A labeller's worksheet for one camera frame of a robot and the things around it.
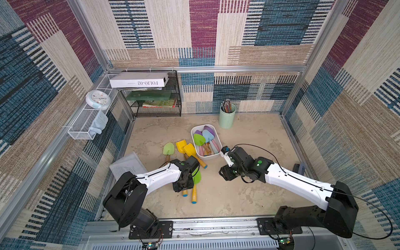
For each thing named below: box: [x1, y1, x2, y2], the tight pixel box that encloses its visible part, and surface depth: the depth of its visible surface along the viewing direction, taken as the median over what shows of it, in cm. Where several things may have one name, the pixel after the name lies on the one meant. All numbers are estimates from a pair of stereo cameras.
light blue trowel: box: [202, 129, 219, 155], surface depth 105 cm
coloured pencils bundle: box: [220, 98, 232, 114], surface depth 107 cm
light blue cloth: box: [88, 109, 109, 136], surface depth 69 cm
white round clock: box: [85, 89, 112, 110], surface depth 76 cm
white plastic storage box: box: [191, 123, 223, 160], surface depth 104 cm
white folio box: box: [109, 71, 170, 89], surface depth 81 cm
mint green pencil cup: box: [219, 104, 236, 129], surface depth 110 cm
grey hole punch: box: [292, 162, 306, 176], surface depth 90 cm
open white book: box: [109, 151, 148, 182], surface depth 96 cm
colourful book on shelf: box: [142, 98, 178, 108], surface depth 102 cm
